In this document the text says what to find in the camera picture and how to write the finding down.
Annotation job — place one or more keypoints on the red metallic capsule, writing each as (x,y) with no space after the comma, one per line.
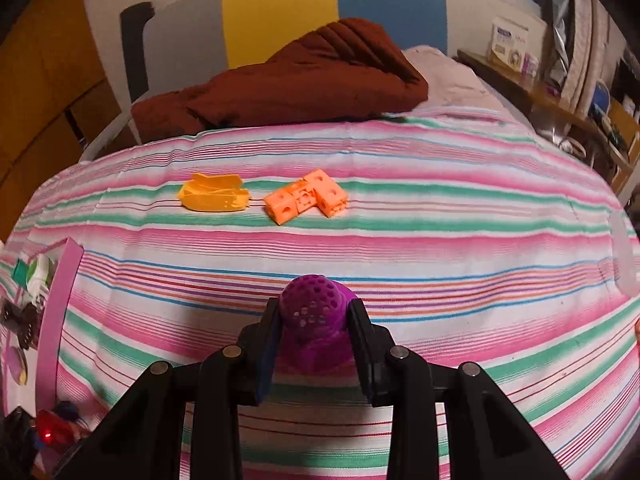
(52,427)

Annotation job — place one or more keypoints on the white green plug adapter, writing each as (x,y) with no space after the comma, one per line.
(40,275)

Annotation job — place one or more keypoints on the striped pink green blanket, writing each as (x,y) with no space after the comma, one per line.
(400,260)

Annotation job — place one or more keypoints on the orange plastic boat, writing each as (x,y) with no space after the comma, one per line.
(215,194)

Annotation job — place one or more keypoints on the brown bristle hair brush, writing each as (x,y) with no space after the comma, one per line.
(20,322)

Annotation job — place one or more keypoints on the purple mushroom-shaped toy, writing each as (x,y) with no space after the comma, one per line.
(312,320)

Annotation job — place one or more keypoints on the yellow wooden wardrobe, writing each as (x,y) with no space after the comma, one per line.
(45,85)

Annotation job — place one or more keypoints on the white bed rail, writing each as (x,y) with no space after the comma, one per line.
(105,135)

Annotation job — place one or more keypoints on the beige curtain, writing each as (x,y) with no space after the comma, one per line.
(582,25)

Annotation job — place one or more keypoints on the teal flat object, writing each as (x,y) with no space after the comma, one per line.
(21,271)

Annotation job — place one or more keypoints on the pink pillow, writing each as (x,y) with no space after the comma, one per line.
(460,85)

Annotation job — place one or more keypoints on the brown quilt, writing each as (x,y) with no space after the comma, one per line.
(300,80)

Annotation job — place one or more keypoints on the white blue cardboard box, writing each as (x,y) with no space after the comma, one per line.
(507,42)

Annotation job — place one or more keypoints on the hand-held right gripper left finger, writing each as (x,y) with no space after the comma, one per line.
(265,355)

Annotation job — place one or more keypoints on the black chair back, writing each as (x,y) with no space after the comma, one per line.
(135,50)

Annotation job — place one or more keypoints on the grey yellow blue headboard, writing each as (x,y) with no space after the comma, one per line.
(280,10)

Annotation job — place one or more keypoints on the wooden desk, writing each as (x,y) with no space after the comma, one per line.
(545,100)

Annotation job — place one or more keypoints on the orange cube blocks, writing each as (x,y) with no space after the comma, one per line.
(305,197)

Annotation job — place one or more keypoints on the small purple jar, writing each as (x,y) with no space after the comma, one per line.
(531,66)

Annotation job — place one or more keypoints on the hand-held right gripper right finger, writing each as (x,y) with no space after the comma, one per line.
(362,350)

